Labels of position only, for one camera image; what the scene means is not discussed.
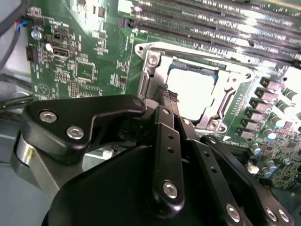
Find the metal locking lever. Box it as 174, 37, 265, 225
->
138, 67, 152, 98

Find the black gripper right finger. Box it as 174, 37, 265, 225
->
168, 90, 296, 226

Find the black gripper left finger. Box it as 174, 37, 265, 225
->
19, 83, 186, 214

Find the metal socket cover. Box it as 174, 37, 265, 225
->
147, 50, 253, 129

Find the silver CPU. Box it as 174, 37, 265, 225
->
167, 61, 221, 120

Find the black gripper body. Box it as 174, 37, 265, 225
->
41, 144, 227, 226

